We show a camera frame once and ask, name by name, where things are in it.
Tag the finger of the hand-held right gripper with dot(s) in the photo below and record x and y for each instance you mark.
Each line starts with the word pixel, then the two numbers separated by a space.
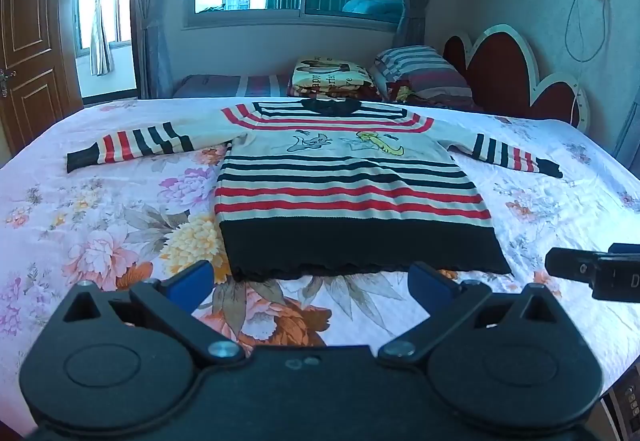
pixel 570 263

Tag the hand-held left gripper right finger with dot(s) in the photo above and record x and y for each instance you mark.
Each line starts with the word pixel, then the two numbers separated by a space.
pixel 427 282

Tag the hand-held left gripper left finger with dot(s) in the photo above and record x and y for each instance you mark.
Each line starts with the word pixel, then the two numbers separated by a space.
pixel 192 283

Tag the striped knit sweater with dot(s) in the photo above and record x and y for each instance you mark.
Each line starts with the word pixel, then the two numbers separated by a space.
pixel 350 201

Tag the bed with floral sheet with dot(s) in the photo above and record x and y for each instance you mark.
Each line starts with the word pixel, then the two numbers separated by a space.
pixel 100 201

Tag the red scalloped headboard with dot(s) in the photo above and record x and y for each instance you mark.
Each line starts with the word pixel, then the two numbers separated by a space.
pixel 500 71

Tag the striped pillow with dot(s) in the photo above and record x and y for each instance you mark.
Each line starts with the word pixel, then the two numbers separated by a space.
pixel 425 68

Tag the folded printed blanket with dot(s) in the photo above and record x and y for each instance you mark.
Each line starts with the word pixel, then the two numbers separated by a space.
pixel 325 76

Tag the white sheer curtain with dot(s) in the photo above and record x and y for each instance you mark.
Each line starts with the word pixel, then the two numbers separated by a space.
pixel 100 21

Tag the brown wooden door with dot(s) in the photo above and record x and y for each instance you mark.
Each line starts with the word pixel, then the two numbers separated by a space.
pixel 30 46

